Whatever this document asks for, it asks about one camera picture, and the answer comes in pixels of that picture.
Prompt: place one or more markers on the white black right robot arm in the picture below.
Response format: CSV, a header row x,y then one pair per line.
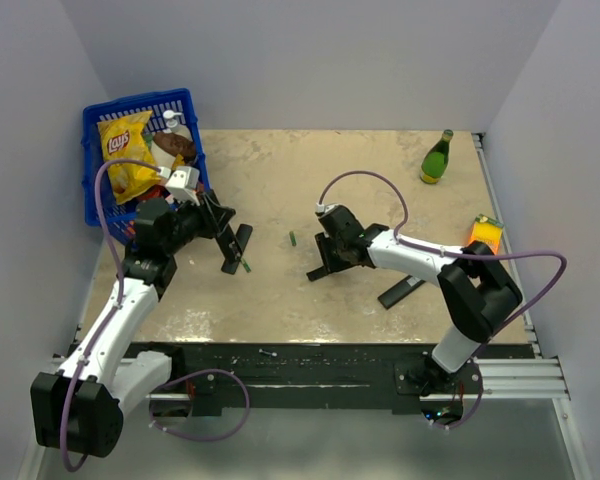
x,y
478,291

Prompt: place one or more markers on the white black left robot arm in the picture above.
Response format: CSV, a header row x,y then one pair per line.
x,y
82,406

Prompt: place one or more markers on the green AAA battery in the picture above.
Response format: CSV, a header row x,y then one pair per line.
x,y
246,266

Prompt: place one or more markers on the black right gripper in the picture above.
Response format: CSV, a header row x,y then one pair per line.
x,y
324,241

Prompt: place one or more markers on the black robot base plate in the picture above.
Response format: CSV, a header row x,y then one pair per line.
x,y
218,389

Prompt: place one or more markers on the yellow Lays chips bag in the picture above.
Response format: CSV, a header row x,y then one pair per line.
x,y
122,139

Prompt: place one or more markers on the blue plastic basket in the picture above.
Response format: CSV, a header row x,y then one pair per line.
x,y
120,218

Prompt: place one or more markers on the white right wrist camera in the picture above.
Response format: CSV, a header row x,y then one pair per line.
x,y
322,209

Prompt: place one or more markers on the green glass bottle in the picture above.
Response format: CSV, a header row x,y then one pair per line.
x,y
436,160

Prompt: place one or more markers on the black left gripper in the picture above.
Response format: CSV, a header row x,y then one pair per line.
x,y
213,217

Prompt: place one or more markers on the aluminium frame rail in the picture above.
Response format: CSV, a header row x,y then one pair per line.
x,y
499,378

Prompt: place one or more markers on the white pump soap bottle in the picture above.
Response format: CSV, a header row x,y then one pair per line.
x,y
173,124

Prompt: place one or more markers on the black battery cover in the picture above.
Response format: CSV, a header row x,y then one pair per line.
x,y
316,274

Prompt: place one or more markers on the brown and white pouch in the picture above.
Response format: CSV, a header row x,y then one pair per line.
x,y
171,150

